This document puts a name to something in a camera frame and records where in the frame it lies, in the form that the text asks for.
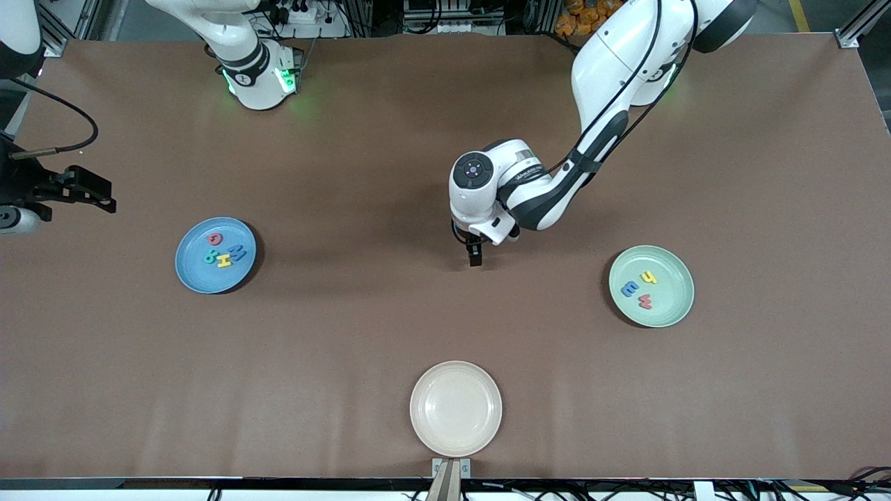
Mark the blue plate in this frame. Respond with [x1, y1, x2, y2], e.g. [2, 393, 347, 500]
[175, 217, 257, 294]

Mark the cream plate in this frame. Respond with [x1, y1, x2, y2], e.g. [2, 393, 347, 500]
[409, 360, 503, 458]

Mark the green plate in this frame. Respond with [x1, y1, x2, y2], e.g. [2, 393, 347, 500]
[608, 245, 695, 328]

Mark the orange mesh bag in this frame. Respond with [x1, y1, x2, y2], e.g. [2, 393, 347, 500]
[555, 0, 620, 37]

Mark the white power strip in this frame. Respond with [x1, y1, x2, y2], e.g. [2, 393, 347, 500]
[268, 0, 349, 39]

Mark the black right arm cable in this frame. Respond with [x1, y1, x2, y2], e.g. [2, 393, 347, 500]
[10, 77, 99, 159]

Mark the aluminium frame profile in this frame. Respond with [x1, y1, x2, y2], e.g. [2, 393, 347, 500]
[837, 0, 879, 49]
[38, 0, 105, 58]

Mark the grey device with cables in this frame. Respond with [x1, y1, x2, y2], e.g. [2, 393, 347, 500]
[402, 0, 505, 35]

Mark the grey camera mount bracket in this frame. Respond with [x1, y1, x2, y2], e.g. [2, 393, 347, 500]
[426, 458, 472, 501]

